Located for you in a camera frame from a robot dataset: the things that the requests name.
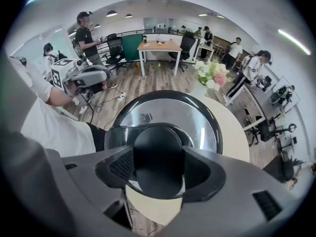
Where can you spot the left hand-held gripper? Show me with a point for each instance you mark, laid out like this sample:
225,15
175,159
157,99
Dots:
60,73

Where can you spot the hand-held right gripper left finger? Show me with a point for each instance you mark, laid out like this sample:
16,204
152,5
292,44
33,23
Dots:
81,194

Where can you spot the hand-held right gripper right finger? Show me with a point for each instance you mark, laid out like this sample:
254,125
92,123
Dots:
234,206

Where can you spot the black silver pressure cooker lid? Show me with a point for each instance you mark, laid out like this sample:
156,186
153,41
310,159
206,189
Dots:
168,107

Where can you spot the white power strip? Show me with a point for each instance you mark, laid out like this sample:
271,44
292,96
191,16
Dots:
122,96

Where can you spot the black office chair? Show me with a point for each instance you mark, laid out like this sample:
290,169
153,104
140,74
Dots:
264,130
114,46
186,44
279,168

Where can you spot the green partition panel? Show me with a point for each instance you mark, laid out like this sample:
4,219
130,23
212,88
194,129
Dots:
130,48

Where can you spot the black pendant lamp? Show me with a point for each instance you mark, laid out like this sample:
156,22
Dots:
111,13
97,26
128,16

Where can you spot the person's black trousers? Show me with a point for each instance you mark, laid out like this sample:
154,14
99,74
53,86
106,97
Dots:
97,137

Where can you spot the black bottle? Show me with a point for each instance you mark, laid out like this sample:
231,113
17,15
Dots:
145,39

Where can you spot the person's white shirt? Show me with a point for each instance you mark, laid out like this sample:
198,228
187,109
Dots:
56,132

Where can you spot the round beige table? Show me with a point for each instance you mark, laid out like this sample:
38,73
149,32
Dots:
234,132

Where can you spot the wooden desk white legs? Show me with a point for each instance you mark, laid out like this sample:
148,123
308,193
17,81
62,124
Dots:
170,48

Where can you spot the white vase with flowers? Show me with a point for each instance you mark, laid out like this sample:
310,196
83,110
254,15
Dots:
209,73

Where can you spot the white ceiling light strip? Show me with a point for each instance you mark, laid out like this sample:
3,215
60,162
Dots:
293,41

